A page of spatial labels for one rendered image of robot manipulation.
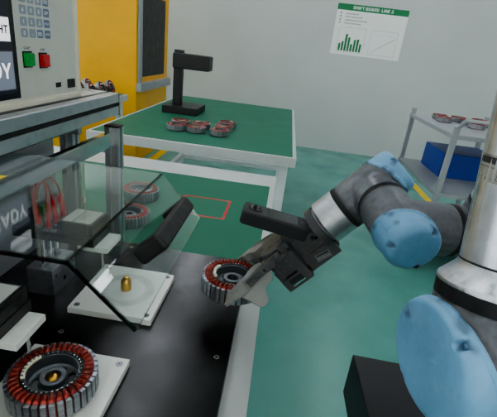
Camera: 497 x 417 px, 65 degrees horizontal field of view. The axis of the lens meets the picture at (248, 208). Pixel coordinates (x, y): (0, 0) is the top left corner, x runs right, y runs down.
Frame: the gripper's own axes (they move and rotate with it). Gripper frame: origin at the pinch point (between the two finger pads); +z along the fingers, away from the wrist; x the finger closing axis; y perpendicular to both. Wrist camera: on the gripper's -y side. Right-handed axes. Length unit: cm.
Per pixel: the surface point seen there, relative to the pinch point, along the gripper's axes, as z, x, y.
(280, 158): 2, 133, 11
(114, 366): 13.4, -18.3, -6.6
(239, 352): 4.4, -7.5, 8.9
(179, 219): -13.9, -24.0, -17.1
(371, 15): -140, 507, 8
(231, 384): 4.6, -14.7, 8.7
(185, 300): 10.5, 1.4, -1.6
